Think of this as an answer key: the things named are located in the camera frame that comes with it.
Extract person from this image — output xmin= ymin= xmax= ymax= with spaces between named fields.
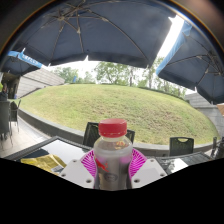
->
xmin=0 ymin=82 xmax=8 ymax=102

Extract yellow foil packet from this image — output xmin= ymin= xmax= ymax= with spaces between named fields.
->
xmin=20 ymin=153 xmax=68 ymax=175

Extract dark wicker chair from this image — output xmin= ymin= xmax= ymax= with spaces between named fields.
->
xmin=9 ymin=99 xmax=22 ymax=131
xmin=0 ymin=100 xmax=13 ymax=141

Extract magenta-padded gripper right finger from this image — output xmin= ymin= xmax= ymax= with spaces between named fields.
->
xmin=130 ymin=148 xmax=168 ymax=190

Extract large navy parasol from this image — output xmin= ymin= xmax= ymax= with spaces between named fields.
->
xmin=9 ymin=0 xmax=178 ymax=69

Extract black slatted chair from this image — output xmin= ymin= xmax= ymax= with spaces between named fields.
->
xmin=169 ymin=136 xmax=195 ymax=157
xmin=82 ymin=121 xmax=136 ymax=149

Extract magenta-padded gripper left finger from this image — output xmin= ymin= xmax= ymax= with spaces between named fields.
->
xmin=59 ymin=149 xmax=96 ymax=190

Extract red-capped clear drink bottle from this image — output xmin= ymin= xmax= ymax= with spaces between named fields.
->
xmin=93 ymin=118 xmax=134 ymax=192

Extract blue parasol with white print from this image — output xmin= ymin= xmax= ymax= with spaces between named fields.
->
xmin=0 ymin=50 xmax=44 ymax=77

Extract navy parasol with blue edge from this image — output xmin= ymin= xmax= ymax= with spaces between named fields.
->
xmin=155 ymin=20 xmax=224 ymax=105

